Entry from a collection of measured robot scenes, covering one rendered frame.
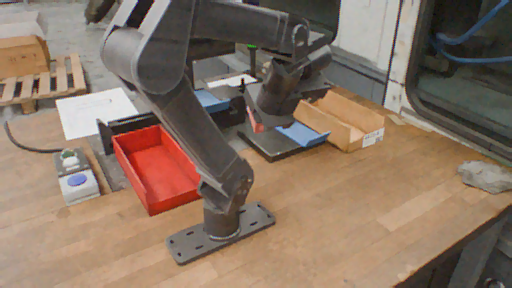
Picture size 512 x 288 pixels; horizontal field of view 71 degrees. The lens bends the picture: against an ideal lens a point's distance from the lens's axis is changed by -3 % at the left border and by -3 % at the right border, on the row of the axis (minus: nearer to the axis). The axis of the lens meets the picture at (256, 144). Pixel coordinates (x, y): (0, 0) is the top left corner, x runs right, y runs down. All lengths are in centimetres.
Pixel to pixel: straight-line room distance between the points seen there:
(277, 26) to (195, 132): 19
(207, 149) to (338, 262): 29
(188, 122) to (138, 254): 28
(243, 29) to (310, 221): 38
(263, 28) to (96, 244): 47
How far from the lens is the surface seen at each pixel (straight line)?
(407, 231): 75
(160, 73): 43
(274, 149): 89
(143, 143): 95
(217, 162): 56
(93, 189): 83
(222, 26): 50
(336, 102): 110
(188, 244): 68
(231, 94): 103
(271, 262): 65
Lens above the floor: 139
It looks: 31 degrees down
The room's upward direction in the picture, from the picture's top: straight up
